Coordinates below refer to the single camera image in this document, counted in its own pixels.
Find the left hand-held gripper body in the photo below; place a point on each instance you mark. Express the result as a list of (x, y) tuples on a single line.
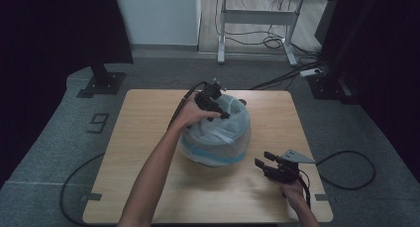
[(209, 96)]

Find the green plastic bin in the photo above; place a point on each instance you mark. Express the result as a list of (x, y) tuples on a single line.
[(214, 144)]

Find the white bag with blue band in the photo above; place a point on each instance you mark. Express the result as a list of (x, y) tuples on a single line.
[(234, 131)]

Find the person's left hand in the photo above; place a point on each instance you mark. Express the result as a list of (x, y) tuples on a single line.
[(189, 114)]

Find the person's right hand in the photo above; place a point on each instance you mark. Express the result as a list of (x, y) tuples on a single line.
[(294, 194)]

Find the white power strip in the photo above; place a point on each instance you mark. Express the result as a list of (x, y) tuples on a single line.
[(310, 72)]

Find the white panel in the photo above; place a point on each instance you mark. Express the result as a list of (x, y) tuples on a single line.
[(158, 15)]

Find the black stand base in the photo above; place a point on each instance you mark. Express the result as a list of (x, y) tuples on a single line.
[(105, 83), (325, 90)]

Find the white metal frame desk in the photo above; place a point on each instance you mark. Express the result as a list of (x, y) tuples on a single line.
[(257, 17)]

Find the round dark table grommet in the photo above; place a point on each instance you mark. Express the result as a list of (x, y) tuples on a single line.
[(243, 102)]

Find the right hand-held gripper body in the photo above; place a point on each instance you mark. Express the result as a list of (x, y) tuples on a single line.
[(285, 172)]

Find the black curtain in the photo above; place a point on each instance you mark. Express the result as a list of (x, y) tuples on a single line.
[(379, 55), (49, 38)]

